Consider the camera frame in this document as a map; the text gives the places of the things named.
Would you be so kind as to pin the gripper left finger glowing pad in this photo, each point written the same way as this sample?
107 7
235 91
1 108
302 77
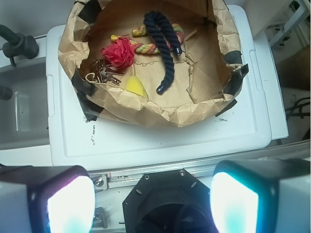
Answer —
46 199

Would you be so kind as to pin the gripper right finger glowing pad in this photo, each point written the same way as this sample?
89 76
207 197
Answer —
261 196

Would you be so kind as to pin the white plastic bin lid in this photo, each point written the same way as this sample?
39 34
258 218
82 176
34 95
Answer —
107 144

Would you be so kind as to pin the clear plastic bin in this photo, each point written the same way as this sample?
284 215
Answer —
24 105

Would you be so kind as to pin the bunch of metal keys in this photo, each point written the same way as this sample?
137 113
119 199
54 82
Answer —
102 72

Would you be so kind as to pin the yellow sponge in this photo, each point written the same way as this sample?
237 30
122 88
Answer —
134 85

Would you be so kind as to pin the black clamp knob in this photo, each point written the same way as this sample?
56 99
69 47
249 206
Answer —
18 44

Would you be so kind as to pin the brown paper bag basket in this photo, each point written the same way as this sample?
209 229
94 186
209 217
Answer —
208 75

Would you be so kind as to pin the red crumpled paper flower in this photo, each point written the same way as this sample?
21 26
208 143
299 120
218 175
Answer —
120 54

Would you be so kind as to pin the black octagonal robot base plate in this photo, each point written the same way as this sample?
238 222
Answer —
168 202

